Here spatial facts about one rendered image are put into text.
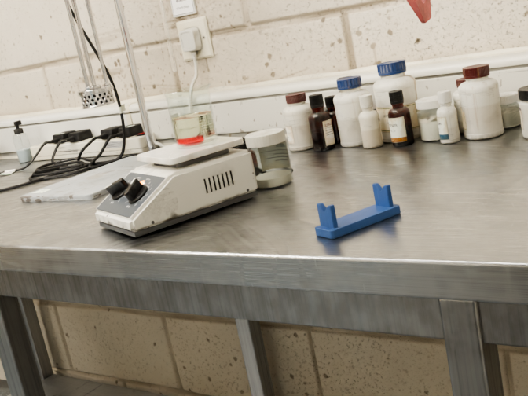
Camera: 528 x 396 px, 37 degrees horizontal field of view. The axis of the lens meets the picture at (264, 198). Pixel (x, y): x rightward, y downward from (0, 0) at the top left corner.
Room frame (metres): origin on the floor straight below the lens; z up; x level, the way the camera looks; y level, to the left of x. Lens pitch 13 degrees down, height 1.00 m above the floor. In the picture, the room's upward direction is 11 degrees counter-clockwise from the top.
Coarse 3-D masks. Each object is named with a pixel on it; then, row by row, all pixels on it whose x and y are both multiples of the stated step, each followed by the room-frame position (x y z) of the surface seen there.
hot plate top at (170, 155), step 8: (208, 144) 1.08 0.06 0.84; (216, 144) 1.07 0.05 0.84; (224, 144) 1.06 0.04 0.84; (232, 144) 1.07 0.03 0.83; (240, 144) 1.08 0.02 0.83; (144, 152) 1.13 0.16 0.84; (152, 152) 1.11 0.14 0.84; (160, 152) 1.09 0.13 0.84; (168, 152) 1.08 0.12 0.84; (176, 152) 1.06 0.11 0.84; (184, 152) 1.05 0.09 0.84; (192, 152) 1.04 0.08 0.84; (200, 152) 1.04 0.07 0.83; (208, 152) 1.05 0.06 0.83; (144, 160) 1.09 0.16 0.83; (152, 160) 1.07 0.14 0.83; (160, 160) 1.04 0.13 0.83; (168, 160) 1.03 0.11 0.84; (176, 160) 1.02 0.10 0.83; (184, 160) 1.03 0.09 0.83
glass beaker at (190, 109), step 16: (176, 96) 1.08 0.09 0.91; (192, 96) 1.08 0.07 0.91; (208, 96) 1.10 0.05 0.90; (176, 112) 1.08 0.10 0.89; (192, 112) 1.07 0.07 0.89; (208, 112) 1.09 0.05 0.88; (176, 128) 1.08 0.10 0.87; (192, 128) 1.07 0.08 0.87; (208, 128) 1.08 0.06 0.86; (176, 144) 1.10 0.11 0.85; (192, 144) 1.07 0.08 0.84
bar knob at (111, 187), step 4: (120, 180) 1.06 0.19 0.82; (124, 180) 1.06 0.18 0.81; (112, 184) 1.07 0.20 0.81; (116, 184) 1.06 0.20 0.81; (120, 184) 1.06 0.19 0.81; (124, 184) 1.06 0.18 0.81; (128, 184) 1.07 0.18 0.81; (108, 188) 1.07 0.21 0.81; (112, 188) 1.06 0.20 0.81; (116, 188) 1.06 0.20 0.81; (120, 188) 1.06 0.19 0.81; (124, 188) 1.06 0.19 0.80; (108, 192) 1.07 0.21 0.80; (112, 192) 1.07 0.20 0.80; (116, 192) 1.07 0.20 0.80; (120, 192) 1.06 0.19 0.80; (112, 196) 1.07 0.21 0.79; (116, 196) 1.06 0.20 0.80; (120, 196) 1.06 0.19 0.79
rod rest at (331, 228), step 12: (384, 192) 0.86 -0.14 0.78; (384, 204) 0.86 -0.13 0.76; (396, 204) 0.86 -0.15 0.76; (324, 216) 0.83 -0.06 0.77; (348, 216) 0.85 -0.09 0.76; (360, 216) 0.84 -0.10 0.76; (372, 216) 0.84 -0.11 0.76; (384, 216) 0.84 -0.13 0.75; (324, 228) 0.82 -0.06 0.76; (336, 228) 0.82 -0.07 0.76; (348, 228) 0.82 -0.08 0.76; (360, 228) 0.83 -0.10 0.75
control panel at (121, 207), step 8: (128, 176) 1.10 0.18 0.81; (136, 176) 1.08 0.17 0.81; (144, 176) 1.07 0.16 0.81; (152, 176) 1.05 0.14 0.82; (144, 184) 1.04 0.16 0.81; (152, 184) 1.02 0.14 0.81; (104, 200) 1.08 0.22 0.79; (112, 200) 1.07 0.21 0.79; (120, 200) 1.05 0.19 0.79; (144, 200) 1.00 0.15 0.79; (104, 208) 1.06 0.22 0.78; (112, 208) 1.04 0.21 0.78; (120, 208) 1.02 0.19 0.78; (128, 208) 1.01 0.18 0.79; (136, 208) 0.99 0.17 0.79; (128, 216) 0.99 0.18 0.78
